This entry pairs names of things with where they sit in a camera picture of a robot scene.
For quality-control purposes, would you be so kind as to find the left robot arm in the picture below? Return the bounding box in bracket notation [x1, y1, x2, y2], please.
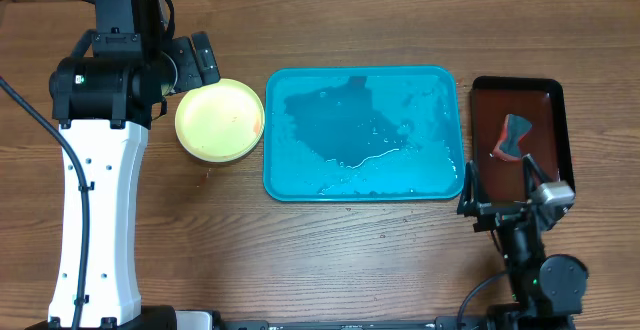
[42, 0, 220, 329]

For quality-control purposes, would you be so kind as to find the teal plastic tray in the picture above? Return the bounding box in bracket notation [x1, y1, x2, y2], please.
[263, 65, 465, 202]

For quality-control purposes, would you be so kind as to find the yellow-green plate top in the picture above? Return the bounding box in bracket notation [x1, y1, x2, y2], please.
[174, 79, 265, 163]

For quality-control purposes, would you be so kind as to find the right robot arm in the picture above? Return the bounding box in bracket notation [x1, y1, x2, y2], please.
[455, 154, 589, 329]

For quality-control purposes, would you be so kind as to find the red green scrub sponge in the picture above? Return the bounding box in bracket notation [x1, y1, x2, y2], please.
[491, 114, 532, 162]

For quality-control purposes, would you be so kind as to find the dark brown black tray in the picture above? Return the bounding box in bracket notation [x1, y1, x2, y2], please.
[470, 76, 575, 202]

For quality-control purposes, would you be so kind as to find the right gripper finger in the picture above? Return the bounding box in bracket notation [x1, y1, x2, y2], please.
[458, 160, 483, 208]
[522, 154, 552, 190]

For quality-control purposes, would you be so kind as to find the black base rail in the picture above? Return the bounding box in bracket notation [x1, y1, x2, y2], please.
[174, 310, 576, 330]

